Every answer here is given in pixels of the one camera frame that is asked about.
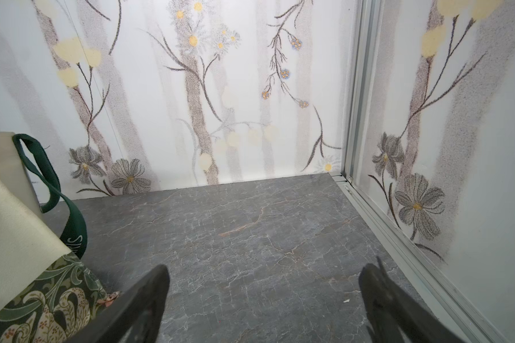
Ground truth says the green floral fabric pouch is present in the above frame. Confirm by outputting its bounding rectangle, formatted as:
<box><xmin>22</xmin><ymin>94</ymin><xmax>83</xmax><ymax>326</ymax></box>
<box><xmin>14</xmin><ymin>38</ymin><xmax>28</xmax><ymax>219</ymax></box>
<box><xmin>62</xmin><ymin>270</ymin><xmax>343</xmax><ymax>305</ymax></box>
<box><xmin>0</xmin><ymin>253</ymin><xmax>120</xmax><ymax>342</ymax></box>

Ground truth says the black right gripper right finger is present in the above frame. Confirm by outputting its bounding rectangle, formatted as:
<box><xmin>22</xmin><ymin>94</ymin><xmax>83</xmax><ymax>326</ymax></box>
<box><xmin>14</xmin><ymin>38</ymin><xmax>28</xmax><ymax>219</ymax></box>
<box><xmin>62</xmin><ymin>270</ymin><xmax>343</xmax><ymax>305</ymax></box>
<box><xmin>358</xmin><ymin>259</ymin><xmax>462</xmax><ymax>342</ymax></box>

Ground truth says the cream canvas tote bag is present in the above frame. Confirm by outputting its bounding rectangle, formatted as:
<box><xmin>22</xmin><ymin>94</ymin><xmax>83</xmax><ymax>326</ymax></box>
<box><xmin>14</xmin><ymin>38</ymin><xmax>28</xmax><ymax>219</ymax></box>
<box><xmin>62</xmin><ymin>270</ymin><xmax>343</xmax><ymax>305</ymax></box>
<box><xmin>0</xmin><ymin>132</ymin><xmax>88</xmax><ymax>311</ymax></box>

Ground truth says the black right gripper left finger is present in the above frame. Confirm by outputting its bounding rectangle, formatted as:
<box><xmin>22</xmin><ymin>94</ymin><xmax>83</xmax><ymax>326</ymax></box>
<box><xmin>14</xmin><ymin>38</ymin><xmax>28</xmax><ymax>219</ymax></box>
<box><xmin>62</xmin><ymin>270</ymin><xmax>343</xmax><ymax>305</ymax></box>
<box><xmin>67</xmin><ymin>264</ymin><xmax>170</xmax><ymax>343</ymax></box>

